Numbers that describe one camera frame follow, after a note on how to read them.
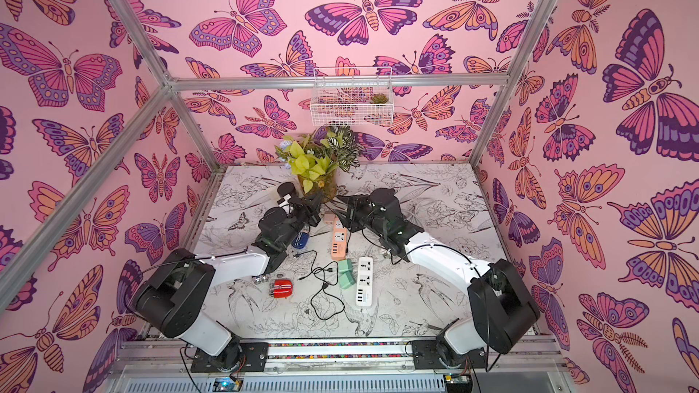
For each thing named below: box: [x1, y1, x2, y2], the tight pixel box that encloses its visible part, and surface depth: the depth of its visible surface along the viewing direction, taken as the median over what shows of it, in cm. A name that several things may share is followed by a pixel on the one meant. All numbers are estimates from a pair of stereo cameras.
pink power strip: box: [331, 216, 349, 262], surface depth 94 cm
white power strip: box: [355, 256, 375, 307], surface depth 86 cm
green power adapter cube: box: [337, 258, 355, 290], surface depth 88 cm
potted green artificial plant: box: [274, 125, 366, 204], surface depth 97 cm
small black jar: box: [276, 181, 296, 198], surface depth 108 cm
